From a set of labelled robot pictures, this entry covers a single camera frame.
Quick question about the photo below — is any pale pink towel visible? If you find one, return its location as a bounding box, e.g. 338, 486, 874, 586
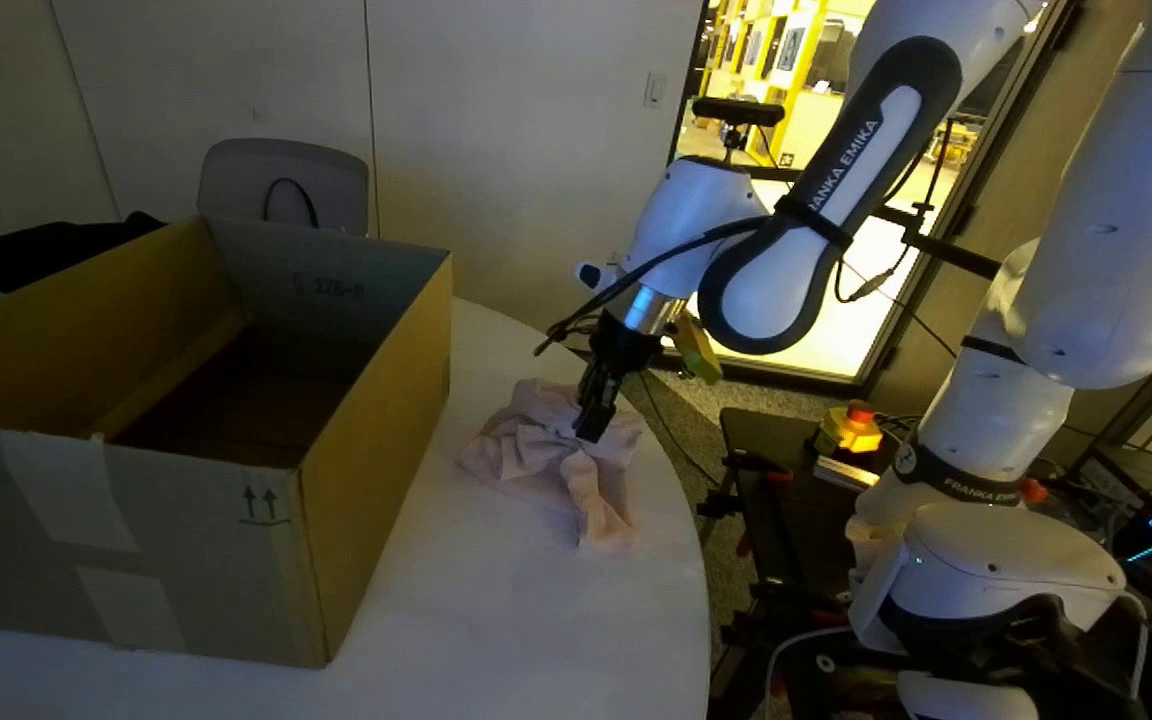
453, 376, 650, 557

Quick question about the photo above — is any black equipment stand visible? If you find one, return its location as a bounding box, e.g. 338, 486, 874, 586
695, 403, 902, 720

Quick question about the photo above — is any small lit electronic device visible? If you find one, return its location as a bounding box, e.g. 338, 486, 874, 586
814, 403, 890, 491

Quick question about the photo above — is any grey chair backrest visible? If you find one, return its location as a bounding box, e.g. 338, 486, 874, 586
191, 136, 376, 245

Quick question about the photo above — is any black cloth bundle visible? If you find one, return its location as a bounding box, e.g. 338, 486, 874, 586
0, 208, 170, 298

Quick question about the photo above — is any large open cardboard box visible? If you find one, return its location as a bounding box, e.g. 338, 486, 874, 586
0, 218, 458, 672

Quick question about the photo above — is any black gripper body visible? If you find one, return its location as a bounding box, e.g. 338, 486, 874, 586
585, 311, 669, 402

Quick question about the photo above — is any yellowish wrist camera block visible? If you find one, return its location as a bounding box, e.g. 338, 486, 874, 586
673, 318, 730, 393

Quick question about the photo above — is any black mounting rod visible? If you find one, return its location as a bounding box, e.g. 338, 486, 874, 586
867, 197, 1010, 284

